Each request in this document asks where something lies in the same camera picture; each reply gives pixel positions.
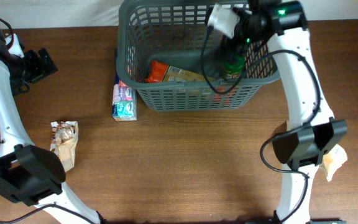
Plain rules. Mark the small brown snack bag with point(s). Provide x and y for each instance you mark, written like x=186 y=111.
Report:
x=63 y=142

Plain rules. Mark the grey plastic shopping basket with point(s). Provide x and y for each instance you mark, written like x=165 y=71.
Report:
x=172 y=32

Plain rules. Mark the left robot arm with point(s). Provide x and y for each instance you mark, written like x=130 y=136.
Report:
x=29 y=174

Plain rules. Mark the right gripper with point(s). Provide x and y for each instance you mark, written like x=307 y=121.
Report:
x=221 y=49

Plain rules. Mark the green lid jar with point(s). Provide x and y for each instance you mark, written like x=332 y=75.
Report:
x=233 y=65

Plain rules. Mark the multicolour tissue pack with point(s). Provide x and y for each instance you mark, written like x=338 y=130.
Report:
x=124 y=100

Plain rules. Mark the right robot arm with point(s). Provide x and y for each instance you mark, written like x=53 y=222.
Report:
x=283 y=28

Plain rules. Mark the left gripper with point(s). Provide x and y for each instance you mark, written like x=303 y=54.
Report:
x=39 y=70

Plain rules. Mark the red orange pasta packet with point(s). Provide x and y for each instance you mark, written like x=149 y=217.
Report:
x=163 y=73

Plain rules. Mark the beige crumpled paper bag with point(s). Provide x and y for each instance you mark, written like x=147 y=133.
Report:
x=332 y=160

